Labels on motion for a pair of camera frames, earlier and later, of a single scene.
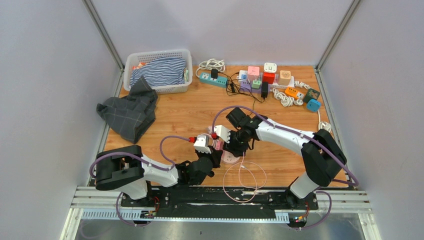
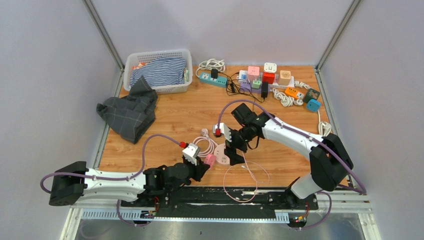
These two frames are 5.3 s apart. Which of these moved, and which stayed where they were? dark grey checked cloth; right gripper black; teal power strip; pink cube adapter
Moved: pink cube adapter
Stayed: dark grey checked cloth; right gripper black; teal power strip
